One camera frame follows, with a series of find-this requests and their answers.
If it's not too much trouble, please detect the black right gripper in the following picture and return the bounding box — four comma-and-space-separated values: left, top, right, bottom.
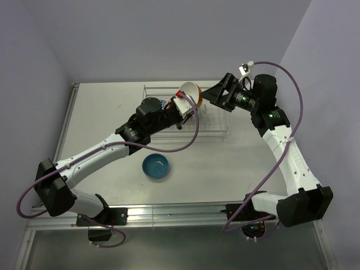
199, 73, 259, 113

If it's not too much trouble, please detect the orange geometric patterned bowl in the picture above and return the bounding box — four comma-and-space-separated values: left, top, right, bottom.
160, 100, 168, 110

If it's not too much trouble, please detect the white bowl blue orange rim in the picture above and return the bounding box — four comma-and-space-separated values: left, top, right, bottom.
179, 82, 203, 109

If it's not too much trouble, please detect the teal blue bowl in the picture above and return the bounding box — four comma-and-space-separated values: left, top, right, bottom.
142, 154, 170, 180

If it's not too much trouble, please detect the pale green bowl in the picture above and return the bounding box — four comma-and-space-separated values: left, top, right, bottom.
198, 105, 208, 119

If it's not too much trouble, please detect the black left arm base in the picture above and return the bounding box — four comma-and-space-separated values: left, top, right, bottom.
76, 207, 128, 248

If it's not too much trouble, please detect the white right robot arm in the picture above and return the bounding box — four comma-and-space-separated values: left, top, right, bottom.
201, 73, 334, 227

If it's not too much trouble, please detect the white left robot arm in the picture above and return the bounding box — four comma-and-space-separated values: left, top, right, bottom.
34, 93, 196, 224

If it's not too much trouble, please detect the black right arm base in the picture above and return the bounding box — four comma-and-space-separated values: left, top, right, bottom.
224, 202, 276, 241

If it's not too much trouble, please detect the clear acrylic dish rack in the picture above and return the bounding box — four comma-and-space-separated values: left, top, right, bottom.
142, 83, 229, 143

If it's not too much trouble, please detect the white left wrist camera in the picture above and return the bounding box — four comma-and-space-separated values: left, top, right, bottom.
173, 90, 196, 118

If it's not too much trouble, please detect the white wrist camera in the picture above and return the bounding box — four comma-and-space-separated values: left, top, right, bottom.
173, 90, 196, 118
238, 61, 254, 81

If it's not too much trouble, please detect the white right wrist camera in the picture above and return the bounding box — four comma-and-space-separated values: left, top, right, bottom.
238, 61, 254, 81

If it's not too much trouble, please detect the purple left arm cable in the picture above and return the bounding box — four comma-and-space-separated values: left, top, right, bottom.
16, 94, 201, 248

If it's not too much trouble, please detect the aluminium mounting rail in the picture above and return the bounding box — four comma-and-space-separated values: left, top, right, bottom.
26, 202, 228, 231

